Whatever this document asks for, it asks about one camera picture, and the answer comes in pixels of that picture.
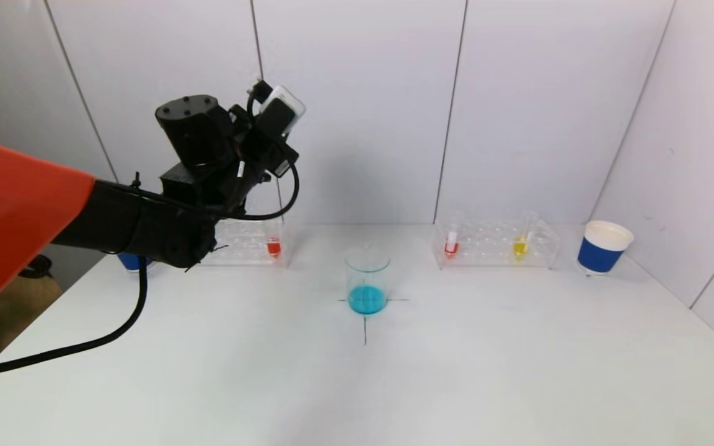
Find clear glass beaker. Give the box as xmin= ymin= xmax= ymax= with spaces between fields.
xmin=345 ymin=243 xmax=392 ymax=315

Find test tube with yellow pigment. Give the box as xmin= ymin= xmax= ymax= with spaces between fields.
xmin=512 ymin=211 xmax=539 ymax=261

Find test tube with orange-red pigment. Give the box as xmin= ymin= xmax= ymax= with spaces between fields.
xmin=263 ymin=214 xmax=284 ymax=260

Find black stand in background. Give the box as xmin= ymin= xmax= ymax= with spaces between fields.
xmin=19 ymin=254 xmax=54 ymax=279

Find black cable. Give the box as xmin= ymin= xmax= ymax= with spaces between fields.
xmin=0 ymin=164 xmax=301 ymax=378

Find clear acrylic test tube rack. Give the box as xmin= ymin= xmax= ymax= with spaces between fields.
xmin=431 ymin=218 xmax=560 ymax=270
xmin=199 ymin=218 xmax=293 ymax=268

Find blue and white paper cup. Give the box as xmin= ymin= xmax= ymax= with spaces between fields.
xmin=117 ymin=251 xmax=154 ymax=274
xmin=577 ymin=221 xmax=635 ymax=276

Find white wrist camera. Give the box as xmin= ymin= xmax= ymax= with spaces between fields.
xmin=263 ymin=85 xmax=306 ymax=134

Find white-labelled test tube red pigment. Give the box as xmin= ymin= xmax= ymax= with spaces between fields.
xmin=444 ymin=212 xmax=464 ymax=258

